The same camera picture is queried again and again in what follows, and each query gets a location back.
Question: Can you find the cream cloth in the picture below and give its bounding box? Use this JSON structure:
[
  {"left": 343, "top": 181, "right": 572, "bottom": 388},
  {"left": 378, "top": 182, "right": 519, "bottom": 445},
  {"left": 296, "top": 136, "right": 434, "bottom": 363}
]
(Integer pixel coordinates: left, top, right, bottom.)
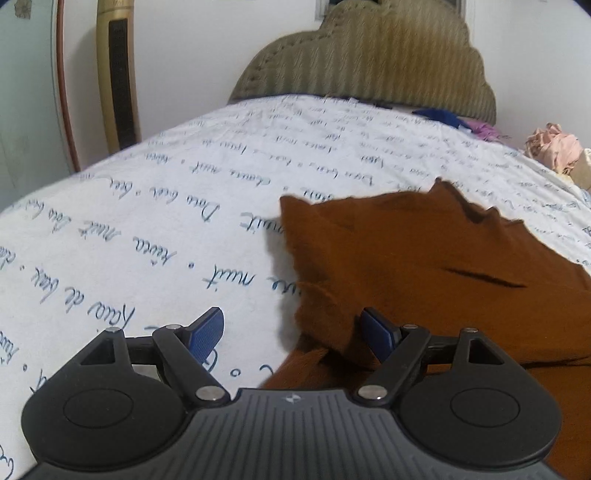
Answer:
[{"left": 561, "top": 148, "right": 591, "bottom": 191}]

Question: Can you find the brown fleece garment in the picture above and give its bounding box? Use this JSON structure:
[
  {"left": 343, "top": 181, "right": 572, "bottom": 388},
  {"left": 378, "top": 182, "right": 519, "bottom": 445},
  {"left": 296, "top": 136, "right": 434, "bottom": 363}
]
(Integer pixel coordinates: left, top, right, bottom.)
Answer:
[{"left": 263, "top": 179, "right": 591, "bottom": 480}]

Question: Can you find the white script-printed bedsheet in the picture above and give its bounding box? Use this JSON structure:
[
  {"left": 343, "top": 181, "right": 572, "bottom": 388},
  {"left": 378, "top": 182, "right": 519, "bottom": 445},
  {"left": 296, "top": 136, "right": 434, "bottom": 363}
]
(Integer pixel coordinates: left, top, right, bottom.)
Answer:
[{"left": 0, "top": 93, "right": 591, "bottom": 480}]

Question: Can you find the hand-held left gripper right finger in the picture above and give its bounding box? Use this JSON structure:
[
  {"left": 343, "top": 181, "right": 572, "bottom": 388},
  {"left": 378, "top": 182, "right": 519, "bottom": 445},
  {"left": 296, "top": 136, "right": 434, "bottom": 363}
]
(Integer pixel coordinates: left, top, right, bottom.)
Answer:
[{"left": 353, "top": 308, "right": 509, "bottom": 408}]

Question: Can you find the dark blue cloth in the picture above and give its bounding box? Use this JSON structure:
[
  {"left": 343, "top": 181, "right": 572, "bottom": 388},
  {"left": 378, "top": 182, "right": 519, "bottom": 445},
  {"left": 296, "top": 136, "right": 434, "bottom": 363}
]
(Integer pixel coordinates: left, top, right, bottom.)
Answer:
[{"left": 412, "top": 107, "right": 472, "bottom": 132}]

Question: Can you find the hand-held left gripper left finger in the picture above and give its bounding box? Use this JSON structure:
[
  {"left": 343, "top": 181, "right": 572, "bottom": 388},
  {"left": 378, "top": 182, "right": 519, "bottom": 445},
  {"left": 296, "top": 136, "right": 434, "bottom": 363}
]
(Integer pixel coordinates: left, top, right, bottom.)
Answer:
[{"left": 78, "top": 307, "right": 232, "bottom": 408}]

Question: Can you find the gold tower air conditioner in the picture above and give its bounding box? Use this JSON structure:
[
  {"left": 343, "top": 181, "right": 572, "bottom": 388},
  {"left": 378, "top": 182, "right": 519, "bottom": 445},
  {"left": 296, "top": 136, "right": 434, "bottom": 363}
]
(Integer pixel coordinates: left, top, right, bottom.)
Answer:
[{"left": 95, "top": 0, "right": 141, "bottom": 154}]

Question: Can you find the olive padded headboard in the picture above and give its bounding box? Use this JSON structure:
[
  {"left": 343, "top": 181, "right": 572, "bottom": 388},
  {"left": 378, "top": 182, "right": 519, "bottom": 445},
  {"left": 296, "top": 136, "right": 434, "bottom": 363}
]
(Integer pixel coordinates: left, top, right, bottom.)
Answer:
[{"left": 228, "top": 0, "right": 497, "bottom": 125}]

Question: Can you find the dark wall frame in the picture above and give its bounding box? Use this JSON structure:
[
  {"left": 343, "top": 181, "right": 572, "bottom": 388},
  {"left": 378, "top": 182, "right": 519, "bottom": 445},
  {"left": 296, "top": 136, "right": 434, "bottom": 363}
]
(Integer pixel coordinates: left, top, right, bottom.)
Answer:
[{"left": 315, "top": 0, "right": 465, "bottom": 21}]

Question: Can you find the purple cloth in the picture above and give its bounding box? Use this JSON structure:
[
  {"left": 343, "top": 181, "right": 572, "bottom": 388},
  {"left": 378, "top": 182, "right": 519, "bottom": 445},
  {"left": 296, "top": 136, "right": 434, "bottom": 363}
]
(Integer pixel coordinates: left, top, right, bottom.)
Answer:
[{"left": 464, "top": 117, "right": 502, "bottom": 140}]

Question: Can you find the glass door with wooden frame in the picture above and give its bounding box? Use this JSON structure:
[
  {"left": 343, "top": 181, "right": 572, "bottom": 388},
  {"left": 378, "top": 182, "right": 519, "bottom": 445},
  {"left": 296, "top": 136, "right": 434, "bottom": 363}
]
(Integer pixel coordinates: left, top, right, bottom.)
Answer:
[{"left": 0, "top": 0, "right": 81, "bottom": 213}]

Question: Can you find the pink crumpled cloth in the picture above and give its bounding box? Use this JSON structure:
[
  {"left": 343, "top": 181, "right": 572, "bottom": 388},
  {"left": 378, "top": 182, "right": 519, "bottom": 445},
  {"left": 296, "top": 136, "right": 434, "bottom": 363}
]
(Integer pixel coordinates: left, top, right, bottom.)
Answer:
[{"left": 524, "top": 122, "right": 585, "bottom": 175}]

